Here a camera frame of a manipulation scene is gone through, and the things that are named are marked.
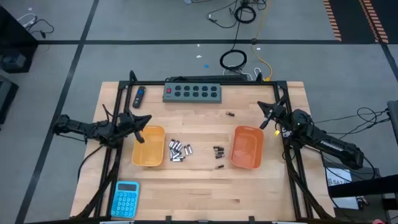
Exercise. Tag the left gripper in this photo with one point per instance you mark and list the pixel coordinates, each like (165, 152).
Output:
(127, 122)

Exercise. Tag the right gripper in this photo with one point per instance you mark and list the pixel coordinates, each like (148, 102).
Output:
(277, 115)

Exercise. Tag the yellow plastic bin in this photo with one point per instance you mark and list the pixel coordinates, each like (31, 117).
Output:
(149, 152)

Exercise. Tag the single black screw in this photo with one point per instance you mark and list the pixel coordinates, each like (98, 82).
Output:
(230, 114)

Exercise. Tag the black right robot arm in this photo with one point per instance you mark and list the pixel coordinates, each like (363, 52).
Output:
(329, 144)

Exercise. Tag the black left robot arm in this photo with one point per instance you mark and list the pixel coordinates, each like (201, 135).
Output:
(93, 129)

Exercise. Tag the black remote control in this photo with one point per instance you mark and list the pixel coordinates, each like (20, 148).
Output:
(138, 99)

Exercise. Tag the grey metal power strip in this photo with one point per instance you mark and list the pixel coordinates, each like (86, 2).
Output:
(169, 98)

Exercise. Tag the orange plastic bin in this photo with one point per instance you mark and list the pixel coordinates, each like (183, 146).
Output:
(247, 149)

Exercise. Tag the long black power strip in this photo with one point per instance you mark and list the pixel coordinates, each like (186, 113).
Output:
(211, 77)

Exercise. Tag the blue calculator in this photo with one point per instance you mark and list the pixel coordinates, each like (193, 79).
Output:
(124, 202)

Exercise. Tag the white paper sign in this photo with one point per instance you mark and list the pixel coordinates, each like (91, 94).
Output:
(337, 174)

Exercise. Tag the black mat with orange stripes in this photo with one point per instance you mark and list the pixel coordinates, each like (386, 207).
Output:
(351, 18)

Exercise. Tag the black bar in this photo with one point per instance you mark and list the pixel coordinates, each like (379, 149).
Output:
(367, 186)

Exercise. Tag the grey object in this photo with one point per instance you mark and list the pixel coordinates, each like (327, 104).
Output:
(393, 124)

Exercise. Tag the black box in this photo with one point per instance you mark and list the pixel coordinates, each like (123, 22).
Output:
(6, 99)

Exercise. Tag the black cabinet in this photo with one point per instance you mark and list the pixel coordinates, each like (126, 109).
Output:
(15, 46)

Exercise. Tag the red object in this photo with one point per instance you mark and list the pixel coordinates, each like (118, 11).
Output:
(379, 222)

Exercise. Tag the black aluminium frame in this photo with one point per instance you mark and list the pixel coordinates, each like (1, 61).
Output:
(149, 83)

